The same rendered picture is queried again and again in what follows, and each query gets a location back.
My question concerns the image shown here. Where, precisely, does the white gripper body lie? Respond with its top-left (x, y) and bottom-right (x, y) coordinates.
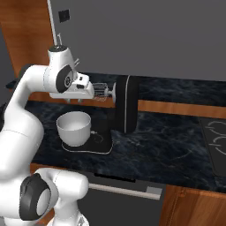
top-left (49, 83), bottom-right (96, 101)

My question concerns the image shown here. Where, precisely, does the black stand mixer base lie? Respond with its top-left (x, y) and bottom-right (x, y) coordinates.
top-left (61, 128), bottom-right (115, 155)

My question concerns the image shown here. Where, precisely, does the white mixing bowl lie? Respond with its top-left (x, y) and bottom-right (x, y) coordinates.
top-left (56, 110), bottom-right (93, 147)

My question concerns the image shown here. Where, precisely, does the tall wooden cabinet panel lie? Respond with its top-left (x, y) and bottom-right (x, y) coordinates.
top-left (0, 0), bottom-right (57, 78)

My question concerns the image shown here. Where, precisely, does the dark grey dishwasher door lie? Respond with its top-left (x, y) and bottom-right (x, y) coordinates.
top-left (79, 172), bottom-right (168, 226)

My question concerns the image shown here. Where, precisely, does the black hob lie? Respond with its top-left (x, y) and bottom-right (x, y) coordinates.
top-left (199, 117), bottom-right (226, 178)

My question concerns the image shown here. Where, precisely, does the wooden cupboard door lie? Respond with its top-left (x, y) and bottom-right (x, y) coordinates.
top-left (159, 185), bottom-right (226, 226)

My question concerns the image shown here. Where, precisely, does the black wall socket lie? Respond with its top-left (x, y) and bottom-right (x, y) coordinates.
top-left (57, 9), bottom-right (72, 24)

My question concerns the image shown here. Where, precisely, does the silver dishwasher handle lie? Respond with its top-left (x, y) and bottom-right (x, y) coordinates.
top-left (87, 182), bottom-right (163, 201)

